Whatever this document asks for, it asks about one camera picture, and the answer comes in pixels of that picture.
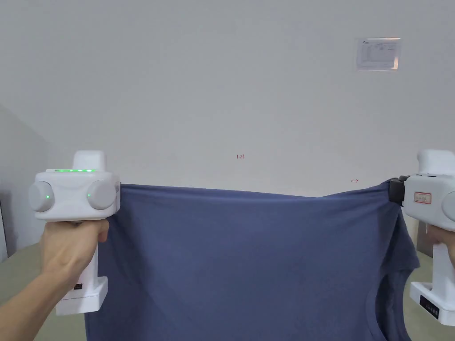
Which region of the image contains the person's left hand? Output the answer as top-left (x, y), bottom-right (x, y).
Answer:
top-left (38, 219), bottom-right (111, 285)

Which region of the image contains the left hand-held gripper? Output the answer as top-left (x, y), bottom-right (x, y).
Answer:
top-left (28, 150), bottom-right (123, 317)

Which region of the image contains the person's right hand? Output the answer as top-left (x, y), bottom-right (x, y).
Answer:
top-left (424, 223), bottom-right (455, 257)

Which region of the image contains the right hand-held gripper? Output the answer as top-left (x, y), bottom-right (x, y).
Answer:
top-left (388, 149), bottom-right (455, 326)

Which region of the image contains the white paper notice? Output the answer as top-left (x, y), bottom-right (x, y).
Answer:
top-left (356, 36), bottom-right (402, 72)

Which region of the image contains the dark blue shirt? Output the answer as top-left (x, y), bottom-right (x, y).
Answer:
top-left (84, 179), bottom-right (421, 341)

